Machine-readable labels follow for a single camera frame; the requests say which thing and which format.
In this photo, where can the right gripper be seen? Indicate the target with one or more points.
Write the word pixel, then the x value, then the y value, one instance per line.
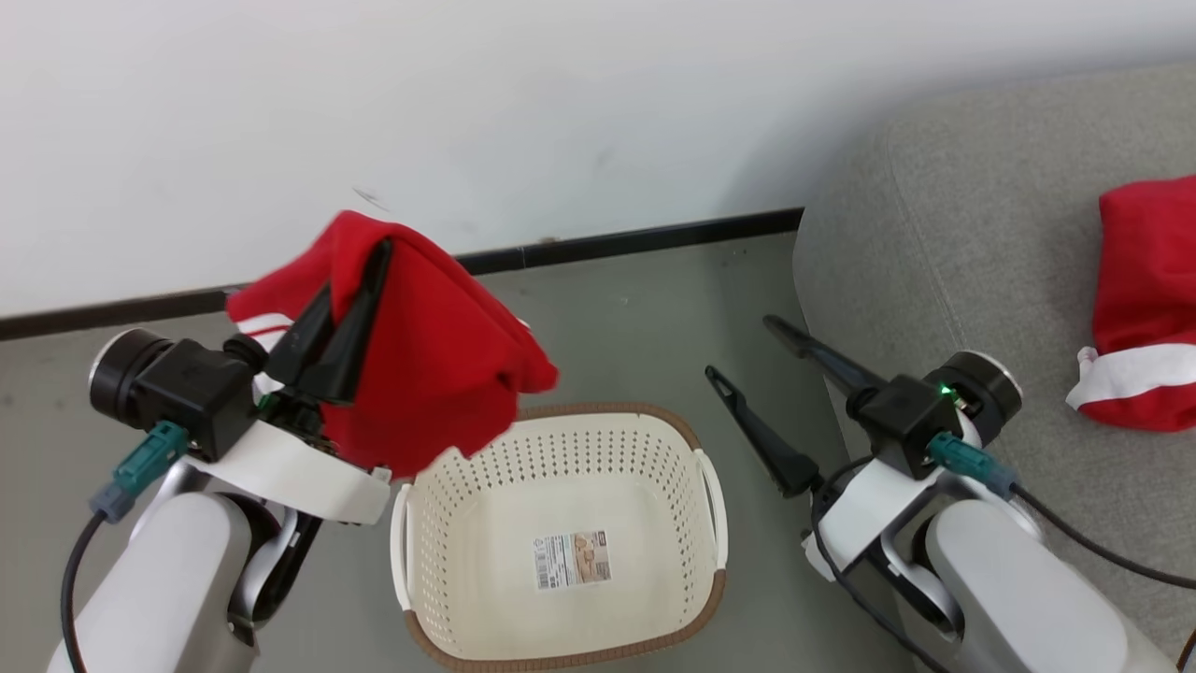
pixel 995 393

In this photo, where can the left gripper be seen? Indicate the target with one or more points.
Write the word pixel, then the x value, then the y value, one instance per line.
pixel 280 477

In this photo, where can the red garment with white band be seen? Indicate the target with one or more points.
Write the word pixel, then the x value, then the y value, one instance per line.
pixel 439 355
pixel 1145 280

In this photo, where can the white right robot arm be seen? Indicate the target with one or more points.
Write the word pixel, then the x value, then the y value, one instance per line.
pixel 1009 598

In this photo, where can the beige perforated laundry basket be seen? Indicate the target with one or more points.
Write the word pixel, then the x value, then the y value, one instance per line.
pixel 561 486

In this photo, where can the grey fabric sofa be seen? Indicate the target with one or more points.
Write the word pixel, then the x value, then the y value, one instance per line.
pixel 981 243

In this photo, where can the printed paper label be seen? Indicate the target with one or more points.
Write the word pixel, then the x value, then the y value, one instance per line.
pixel 572 559

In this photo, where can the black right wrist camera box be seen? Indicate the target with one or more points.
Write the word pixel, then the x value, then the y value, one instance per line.
pixel 902 421

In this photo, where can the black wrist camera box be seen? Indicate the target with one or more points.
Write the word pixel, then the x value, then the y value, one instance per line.
pixel 196 393
pixel 902 421

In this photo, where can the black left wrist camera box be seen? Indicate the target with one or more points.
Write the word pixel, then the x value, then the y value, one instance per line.
pixel 196 393

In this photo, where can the black wall baseboard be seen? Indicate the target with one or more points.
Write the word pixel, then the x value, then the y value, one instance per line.
pixel 607 246

